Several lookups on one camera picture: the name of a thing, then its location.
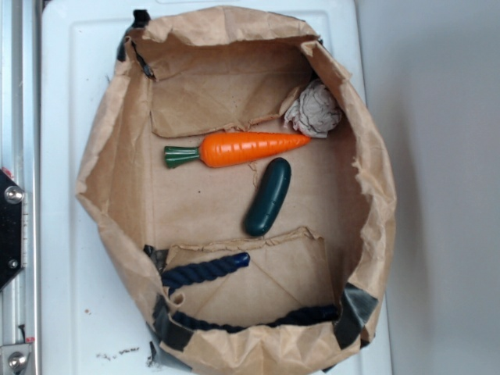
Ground brown paper bag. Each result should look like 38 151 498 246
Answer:
77 6 396 374

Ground black mounting bracket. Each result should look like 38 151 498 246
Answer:
1 168 26 291

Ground dark blue rope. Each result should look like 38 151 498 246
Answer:
160 252 339 334

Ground orange plastic carrot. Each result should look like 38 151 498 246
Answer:
164 132 311 169

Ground crumpled white paper ball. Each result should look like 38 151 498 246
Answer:
284 79 343 139

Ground aluminium frame rail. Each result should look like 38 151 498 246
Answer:
1 1 43 374

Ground metal corner bracket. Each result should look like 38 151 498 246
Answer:
1 344 33 375

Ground dark green plastic pickle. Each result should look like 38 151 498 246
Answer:
244 158 291 237

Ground white plastic tray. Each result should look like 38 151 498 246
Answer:
37 1 393 374

